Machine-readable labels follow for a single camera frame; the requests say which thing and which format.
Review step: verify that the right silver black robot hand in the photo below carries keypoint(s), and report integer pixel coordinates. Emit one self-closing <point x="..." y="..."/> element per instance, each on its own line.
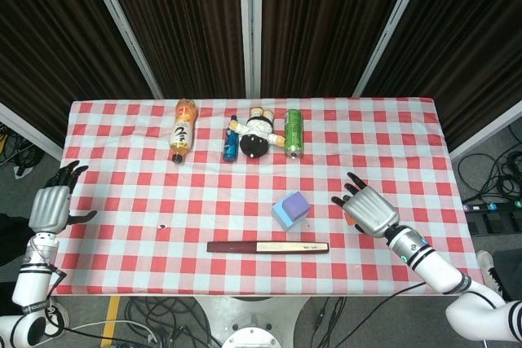
<point x="373" y="211"/>

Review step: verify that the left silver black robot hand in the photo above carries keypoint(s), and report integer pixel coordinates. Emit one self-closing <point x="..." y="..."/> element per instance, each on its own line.
<point x="51" y="207"/>

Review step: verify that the purple cube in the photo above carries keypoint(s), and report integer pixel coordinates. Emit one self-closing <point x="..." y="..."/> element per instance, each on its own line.
<point x="295" y="204"/>

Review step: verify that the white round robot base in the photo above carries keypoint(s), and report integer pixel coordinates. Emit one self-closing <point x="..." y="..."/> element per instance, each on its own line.
<point x="250" y="319"/>

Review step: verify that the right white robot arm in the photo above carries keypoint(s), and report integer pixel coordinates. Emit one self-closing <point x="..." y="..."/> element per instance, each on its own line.
<point x="436" y="266"/>

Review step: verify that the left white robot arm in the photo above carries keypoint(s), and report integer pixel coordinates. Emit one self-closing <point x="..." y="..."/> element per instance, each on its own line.
<point x="32" y="283"/>

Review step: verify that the large light blue cube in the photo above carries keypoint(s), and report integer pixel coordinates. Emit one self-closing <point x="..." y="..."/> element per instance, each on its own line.
<point x="285" y="217"/>

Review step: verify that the red white checkered tablecloth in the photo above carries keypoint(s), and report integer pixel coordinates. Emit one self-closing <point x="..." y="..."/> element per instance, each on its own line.
<point x="163" y="209"/>

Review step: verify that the green drink can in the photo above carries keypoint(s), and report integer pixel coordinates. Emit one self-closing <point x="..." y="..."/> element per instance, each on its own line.
<point x="293" y="132"/>

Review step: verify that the black power strip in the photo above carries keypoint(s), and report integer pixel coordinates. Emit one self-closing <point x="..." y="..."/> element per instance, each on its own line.
<point x="495" y="206"/>

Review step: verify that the white shoe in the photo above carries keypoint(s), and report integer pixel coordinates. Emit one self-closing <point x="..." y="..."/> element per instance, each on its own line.
<point x="486" y="266"/>

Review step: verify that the black white plush doll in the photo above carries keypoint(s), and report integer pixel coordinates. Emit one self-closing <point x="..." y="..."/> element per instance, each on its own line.
<point x="253" y="142"/>

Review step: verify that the dark red folded fan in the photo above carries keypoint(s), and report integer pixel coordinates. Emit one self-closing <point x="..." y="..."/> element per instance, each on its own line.
<point x="232" y="247"/>

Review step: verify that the orange drink plastic bottle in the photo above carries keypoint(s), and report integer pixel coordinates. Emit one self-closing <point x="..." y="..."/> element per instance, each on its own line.
<point x="183" y="132"/>

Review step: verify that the blue drink can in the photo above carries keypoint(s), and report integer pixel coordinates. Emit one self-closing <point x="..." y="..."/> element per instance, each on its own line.
<point x="230" y="146"/>

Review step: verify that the dark brown ribbed partition panel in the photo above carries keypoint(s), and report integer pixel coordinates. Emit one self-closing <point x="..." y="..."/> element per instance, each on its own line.
<point x="326" y="18"/>
<point x="183" y="18"/>
<point x="53" y="38"/>
<point x="469" y="38"/>

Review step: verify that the white metal partition post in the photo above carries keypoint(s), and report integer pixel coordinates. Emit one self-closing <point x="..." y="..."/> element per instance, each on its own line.
<point x="489" y="130"/>
<point x="391" y="26"/>
<point x="250" y="26"/>
<point x="28" y="128"/>
<point x="122" y="26"/>

